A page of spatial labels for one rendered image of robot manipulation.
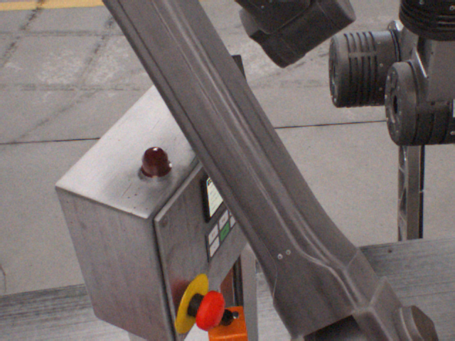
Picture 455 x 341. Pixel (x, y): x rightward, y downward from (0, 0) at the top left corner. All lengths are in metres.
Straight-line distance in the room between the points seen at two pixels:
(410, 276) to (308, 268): 0.89
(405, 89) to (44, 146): 2.08
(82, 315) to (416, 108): 0.69
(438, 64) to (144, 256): 0.66
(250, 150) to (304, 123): 2.49
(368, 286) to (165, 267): 0.19
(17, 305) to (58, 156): 1.62
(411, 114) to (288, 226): 0.71
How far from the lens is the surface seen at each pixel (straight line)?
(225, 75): 0.48
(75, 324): 1.31
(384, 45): 1.67
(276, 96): 3.10
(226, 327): 0.82
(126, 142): 0.62
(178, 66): 0.47
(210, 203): 0.63
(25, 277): 2.53
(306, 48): 0.84
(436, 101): 1.16
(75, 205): 0.60
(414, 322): 0.48
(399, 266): 1.36
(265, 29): 0.80
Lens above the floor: 1.87
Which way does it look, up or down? 43 degrees down
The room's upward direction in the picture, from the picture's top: 4 degrees counter-clockwise
